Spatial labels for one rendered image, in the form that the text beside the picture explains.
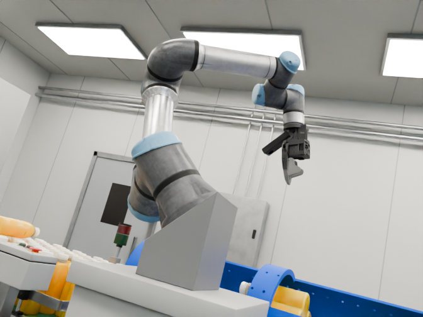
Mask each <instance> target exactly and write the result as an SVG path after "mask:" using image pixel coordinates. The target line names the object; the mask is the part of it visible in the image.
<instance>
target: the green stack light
mask: <svg viewBox="0 0 423 317"><path fill-rule="evenodd" d="M128 238H129V236H128V235H124V234H121V233H116V235H115V239H114V242H113V243H115V244H119V245H124V246H126V245H127V242H128Z"/></svg>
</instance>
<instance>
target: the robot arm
mask: <svg viewBox="0 0 423 317"><path fill-rule="evenodd" d="M300 64H301V60H300V58H299V56H298V55H297V54H296V53H294V52H292V51H289V50H286V51H283V52H281V54H280V55H279V57H275V56H270V55H263V54H259V53H252V52H245V51H241V50H234V49H229V48H222V47H215V46H211V45H204V44H201V43H200V42H199V40H195V39H190V38H178V39H173V40H169V41H166V42H164V43H161V44H160V45H158V46H156V47H155V48H154V49H153V51H151V53H150V55H149V58H148V62H147V67H146V71H145V75H144V81H143V83H142V87H141V90H140V93H141V99H142V104H143V105H144V107H145V116H144V127H143V134H142V139H141V140H140V141H139V142H137V143H136V144H135V145H134V147H133V148H132V151H131V154H132V157H133V158H132V160H133V161H135V165H134V166H133V174H132V184H131V189H130V193H129V195H128V208H129V210H130V212H131V213H132V214H133V215H134V217H136V218H137V219H139V220H141V221H144V222H148V223H155V222H158V221H160V223H161V229H162V228H163V227H165V226H167V225H168V224H169V223H171V222H173V221H174V220H176V219H177V218H179V217H180V216H182V215H183V214H184V213H186V212H187V211H189V210H190V209H192V208H193V207H195V206H196V205H198V204H199V203H201V202H202V201H204V200H205V199H207V198H208V197H210V196H211V195H212V194H214V193H216V192H218V191H216V190H215V189H214V188H212V186H211V185H209V184H208V183H207V182H206V181H204V180H203V178H202V176H201V175H200V173H199V172H198V170H197V168H196V167H195V165H194V163H193V161H192V160H191V158H190V157H189V155H188V153H187V151H186V150H185V148H184V147H183V143H182V142H180V141H179V139H178V137H177V136H176V135H175V134H174V133H173V132H172V122H173V110H174V109H175V108H176V107H177V105H178V102H179V86H180V83H181V80H182V78H183V74H184V72H186V71H191V72H194V71H195V70H197V69H201V70H210V71H215V72H223V73H228V74H237V75H245V76H249V77H258V78H263V79H266V81H265V83H264V84H257V85H256V86H255V87H254V89H253V92H252V102H253V103H254V104H256V105H260V106H262V107H269V108H274V109H281V110H283V131H284V133H282V134H281V135H280V136H278V137H277V138H275V139H274V140H273V141H271V142H270V143H268V144H267V145H266V146H265V147H263V148H262V151H263V153H264V154H266V155H267V156H270V155H271V154H273V153H274V152H275V151H277V150H278V149H280V148H281V151H282V155H281V159H282V166H283V173H284V177H285V181H286V183H287V184H288V185H290V184H291V179H292V178H294V177H298V176H300V175H303V169H301V168H300V167H299V166H298V162H297V161H296V160H297V159H298V160H305V159H310V142H309V141H308V140H307V138H308V131H309V127H307V125H304V105H305V93H304V88H303V87H302V86H301V85H298V84H290V85H289V83H290V82H291V80H292V78H293V77H294V75H295V74H296V73H297V70H298V69H299V67H300ZM218 193H219V192H218Z"/></svg>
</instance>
